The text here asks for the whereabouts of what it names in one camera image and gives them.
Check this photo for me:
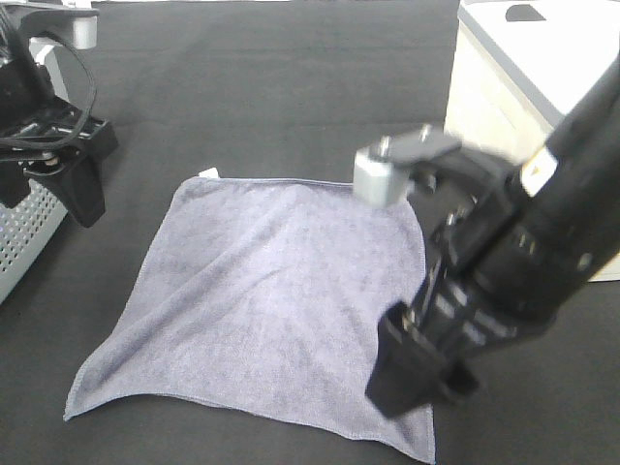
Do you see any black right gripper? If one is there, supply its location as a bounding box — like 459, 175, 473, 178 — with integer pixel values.
365, 194, 562, 419

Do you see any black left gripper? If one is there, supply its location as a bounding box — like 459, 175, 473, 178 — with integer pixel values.
1, 97, 118, 228

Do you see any grey blue microfibre towel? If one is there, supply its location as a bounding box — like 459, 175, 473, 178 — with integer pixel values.
64, 176, 435, 463

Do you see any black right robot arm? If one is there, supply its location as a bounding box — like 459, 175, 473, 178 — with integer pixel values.
354, 62, 619, 419

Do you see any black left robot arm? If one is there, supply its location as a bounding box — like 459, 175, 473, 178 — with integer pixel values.
1, 1, 118, 228

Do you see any grey perforated plastic basket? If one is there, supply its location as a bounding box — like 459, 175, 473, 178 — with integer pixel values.
1, 180, 67, 302

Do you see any black table cloth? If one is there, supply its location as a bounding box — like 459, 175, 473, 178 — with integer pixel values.
0, 1, 620, 465

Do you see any white lidded storage box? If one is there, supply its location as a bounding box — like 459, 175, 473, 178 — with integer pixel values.
442, 0, 620, 282

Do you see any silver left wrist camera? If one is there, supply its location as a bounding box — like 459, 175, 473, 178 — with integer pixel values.
14, 1, 99, 50

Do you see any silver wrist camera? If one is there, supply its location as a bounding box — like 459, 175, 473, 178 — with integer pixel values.
14, 1, 99, 50
353, 125, 461, 207

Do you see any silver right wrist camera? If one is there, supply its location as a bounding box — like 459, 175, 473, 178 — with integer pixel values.
353, 125, 461, 207

